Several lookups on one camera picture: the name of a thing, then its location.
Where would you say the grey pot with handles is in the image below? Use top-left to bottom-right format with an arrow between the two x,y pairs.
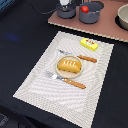
79,0 -> 104,24

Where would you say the fork with wooden handle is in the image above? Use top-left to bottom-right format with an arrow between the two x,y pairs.
45,71 -> 86,89

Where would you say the yellow butter box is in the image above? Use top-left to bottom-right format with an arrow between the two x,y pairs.
80,38 -> 98,51

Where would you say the orange bread loaf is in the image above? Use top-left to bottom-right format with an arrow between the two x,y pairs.
58,59 -> 81,73

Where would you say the pink stove board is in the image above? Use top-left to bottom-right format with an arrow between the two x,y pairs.
48,0 -> 128,42

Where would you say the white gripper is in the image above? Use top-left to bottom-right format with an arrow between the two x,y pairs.
59,0 -> 70,7

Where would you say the grey pan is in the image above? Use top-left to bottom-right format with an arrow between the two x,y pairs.
56,3 -> 76,19

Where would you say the beige bowl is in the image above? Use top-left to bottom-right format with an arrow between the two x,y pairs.
118,4 -> 128,30

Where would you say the red tomato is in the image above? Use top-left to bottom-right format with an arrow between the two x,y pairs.
80,6 -> 89,13

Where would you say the beige woven placemat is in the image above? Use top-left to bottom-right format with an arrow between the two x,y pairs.
14,31 -> 114,128

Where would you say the knife with wooden handle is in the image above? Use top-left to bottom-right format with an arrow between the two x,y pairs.
57,49 -> 97,63

